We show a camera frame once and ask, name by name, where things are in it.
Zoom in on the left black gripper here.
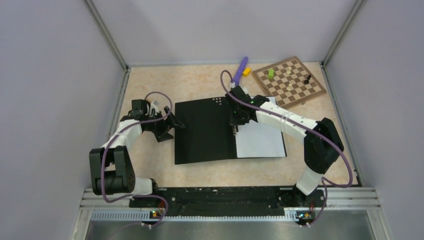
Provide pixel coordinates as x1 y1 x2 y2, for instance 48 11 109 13
145 106 185 142

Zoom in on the white printed paper stack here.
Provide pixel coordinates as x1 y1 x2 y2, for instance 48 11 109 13
234 96 286 159

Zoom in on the teal folder black inside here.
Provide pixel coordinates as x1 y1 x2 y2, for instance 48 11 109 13
173 96 288 166

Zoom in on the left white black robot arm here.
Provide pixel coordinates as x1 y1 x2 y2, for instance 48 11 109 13
89 99 185 207

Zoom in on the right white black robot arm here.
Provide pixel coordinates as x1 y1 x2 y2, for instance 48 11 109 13
225 86 344 206

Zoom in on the yellow block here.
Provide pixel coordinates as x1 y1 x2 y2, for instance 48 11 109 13
242 67 251 77

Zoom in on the green block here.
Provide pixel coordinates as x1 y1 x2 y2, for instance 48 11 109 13
267 68 275 80

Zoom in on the white chess piece lower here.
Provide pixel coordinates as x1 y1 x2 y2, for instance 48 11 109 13
286 83 293 92

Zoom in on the wooden chessboard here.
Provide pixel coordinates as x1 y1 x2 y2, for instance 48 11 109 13
251 56 327 109

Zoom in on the black chess piece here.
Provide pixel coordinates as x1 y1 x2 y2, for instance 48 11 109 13
303 74 312 85

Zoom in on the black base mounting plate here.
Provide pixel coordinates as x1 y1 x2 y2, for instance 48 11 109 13
129 186 324 217

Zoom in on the purple cylindrical handle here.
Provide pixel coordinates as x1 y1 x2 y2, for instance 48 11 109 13
230 56 249 88

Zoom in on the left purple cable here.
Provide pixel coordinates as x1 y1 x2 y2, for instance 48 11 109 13
100 91 174 229

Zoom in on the purple cable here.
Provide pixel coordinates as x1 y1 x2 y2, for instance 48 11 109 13
100 91 174 229
220 69 354 228

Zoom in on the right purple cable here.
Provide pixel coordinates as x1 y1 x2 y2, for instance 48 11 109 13
220 69 354 228

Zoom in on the aluminium front rail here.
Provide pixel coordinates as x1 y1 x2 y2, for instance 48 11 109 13
79 187 381 223

